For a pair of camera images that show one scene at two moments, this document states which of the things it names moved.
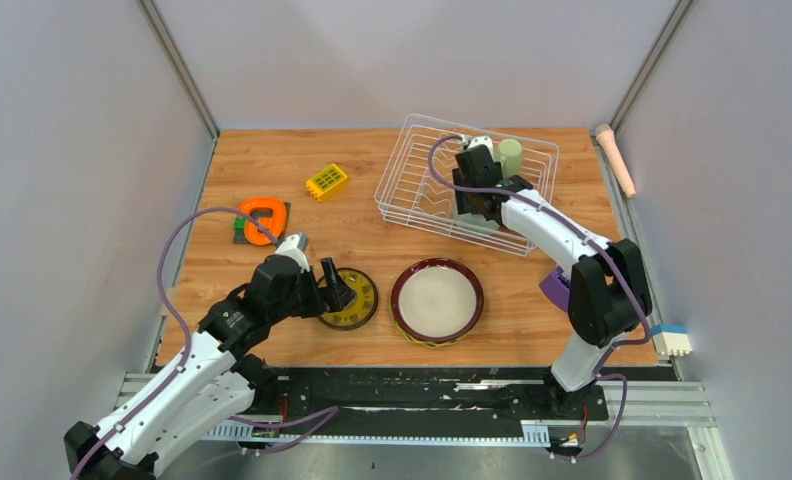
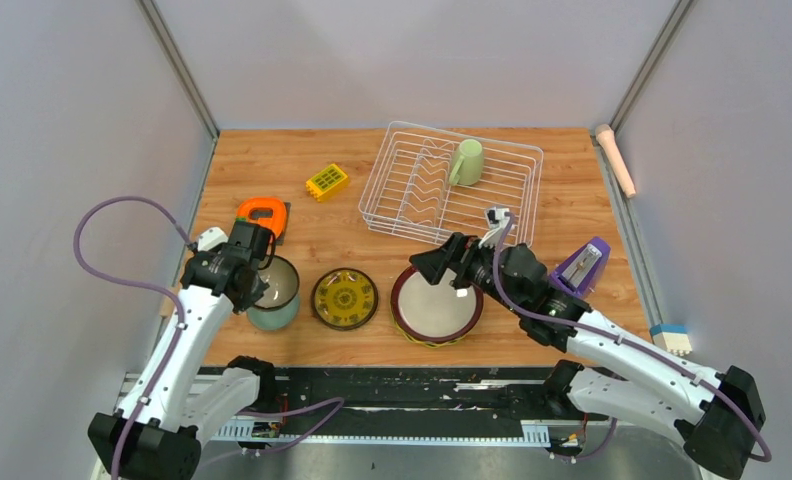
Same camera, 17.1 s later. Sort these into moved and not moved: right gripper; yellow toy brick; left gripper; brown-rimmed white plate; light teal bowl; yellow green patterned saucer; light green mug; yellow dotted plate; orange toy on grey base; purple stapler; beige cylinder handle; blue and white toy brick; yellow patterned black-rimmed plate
Moved: left gripper; right gripper; purple stapler; light teal bowl; light green mug
Not moved: orange toy on grey base; yellow patterned black-rimmed plate; beige cylinder handle; yellow green patterned saucer; yellow dotted plate; blue and white toy brick; yellow toy brick; brown-rimmed white plate
